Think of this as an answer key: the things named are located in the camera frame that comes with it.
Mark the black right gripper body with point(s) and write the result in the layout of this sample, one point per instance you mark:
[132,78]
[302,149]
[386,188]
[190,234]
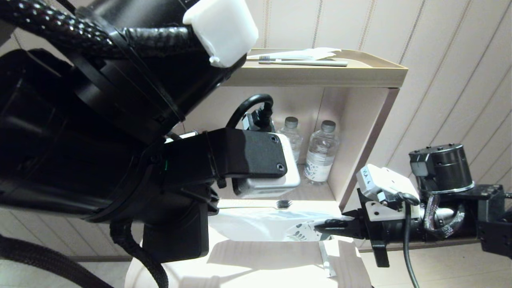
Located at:
[368,232]

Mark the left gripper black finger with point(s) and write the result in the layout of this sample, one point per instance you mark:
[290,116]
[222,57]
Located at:
[214,200]

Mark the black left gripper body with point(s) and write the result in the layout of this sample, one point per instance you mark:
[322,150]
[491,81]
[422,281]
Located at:
[180,224]

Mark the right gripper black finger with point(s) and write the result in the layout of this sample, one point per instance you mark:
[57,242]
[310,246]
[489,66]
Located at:
[350,215]
[344,228]

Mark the small white toothpaste tube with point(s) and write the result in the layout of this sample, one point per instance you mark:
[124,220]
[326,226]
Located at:
[327,260]

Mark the white blue patterned pouch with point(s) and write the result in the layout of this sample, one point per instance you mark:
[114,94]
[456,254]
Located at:
[256,226]

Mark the white toothbrush dark bristles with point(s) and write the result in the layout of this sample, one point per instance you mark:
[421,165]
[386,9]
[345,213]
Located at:
[283,204]

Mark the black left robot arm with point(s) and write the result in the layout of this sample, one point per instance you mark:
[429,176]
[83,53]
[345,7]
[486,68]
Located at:
[60,140]

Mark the small clear water bottle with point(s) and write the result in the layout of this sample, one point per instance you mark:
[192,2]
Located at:
[320,156]
[294,140]

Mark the beige wooden shelf cabinet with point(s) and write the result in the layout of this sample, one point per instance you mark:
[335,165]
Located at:
[280,264]

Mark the grey-green toothbrush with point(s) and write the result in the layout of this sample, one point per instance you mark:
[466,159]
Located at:
[312,63]

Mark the white paper wrapper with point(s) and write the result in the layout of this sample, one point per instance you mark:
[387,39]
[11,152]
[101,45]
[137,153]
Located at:
[308,54]

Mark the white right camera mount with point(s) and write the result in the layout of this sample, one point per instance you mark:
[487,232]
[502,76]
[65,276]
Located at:
[380,212]

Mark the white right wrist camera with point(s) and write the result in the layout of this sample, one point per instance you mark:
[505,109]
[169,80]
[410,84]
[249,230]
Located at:
[384,180]

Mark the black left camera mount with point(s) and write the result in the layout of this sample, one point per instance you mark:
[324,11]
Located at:
[248,152]

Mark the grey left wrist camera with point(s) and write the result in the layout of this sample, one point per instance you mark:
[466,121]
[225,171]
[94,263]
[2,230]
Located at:
[272,186]

